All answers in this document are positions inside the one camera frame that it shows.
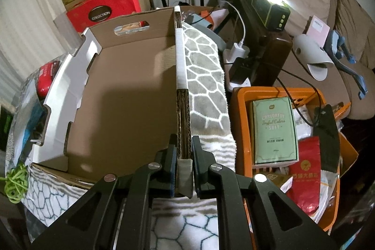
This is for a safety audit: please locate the green tissue pack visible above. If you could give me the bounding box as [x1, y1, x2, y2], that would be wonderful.
[248, 97, 299, 168]

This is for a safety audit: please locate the blue plastic clamp holder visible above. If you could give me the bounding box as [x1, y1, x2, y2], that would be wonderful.
[323, 29, 369, 101]

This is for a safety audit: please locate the dark brown wooden box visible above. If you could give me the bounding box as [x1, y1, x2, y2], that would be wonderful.
[249, 30, 292, 86]

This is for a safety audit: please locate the green coiled cord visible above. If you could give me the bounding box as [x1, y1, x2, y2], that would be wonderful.
[0, 161, 29, 204]

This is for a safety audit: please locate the red paper packet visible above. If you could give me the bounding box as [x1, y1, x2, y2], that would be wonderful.
[287, 136, 321, 216]

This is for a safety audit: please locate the grey white patterned blanket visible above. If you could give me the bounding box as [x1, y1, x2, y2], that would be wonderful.
[23, 24, 236, 249]

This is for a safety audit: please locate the pink box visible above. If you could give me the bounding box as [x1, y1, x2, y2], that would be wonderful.
[306, 15, 330, 48]

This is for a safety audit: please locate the white charger with cable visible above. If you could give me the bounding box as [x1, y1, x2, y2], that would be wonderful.
[224, 1, 249, 58]

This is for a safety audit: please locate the grey slipper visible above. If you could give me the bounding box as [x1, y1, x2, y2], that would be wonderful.
[293, 34, 334, 81]

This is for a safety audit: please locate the black cable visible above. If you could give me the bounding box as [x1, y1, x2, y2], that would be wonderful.
[225, 60, 323, 127]

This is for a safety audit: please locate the red pouch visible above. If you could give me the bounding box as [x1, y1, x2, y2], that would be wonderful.
[36, 60, 60, 100]

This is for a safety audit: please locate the black power adapter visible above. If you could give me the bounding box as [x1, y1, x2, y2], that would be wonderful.
[229, 57, 253, 84]

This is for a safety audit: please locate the brown cardboard box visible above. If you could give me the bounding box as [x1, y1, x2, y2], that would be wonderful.
[30, 7, 177, 184]

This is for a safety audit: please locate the orange plastic basket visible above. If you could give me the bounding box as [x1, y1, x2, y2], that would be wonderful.
[229, 86, 359, 231]

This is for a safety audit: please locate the red collection gift box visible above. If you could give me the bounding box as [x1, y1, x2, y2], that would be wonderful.
[66, 0, 141, 33]

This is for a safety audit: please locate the green black portable lamp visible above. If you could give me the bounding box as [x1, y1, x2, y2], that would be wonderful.
[251, 0, 290, 32]

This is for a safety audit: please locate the white power strip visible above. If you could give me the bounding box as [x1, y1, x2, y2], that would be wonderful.
[222, 43, 251, 92]

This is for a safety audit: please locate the black flat pouch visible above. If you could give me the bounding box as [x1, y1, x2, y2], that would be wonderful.
[313, 104, 340, 173]

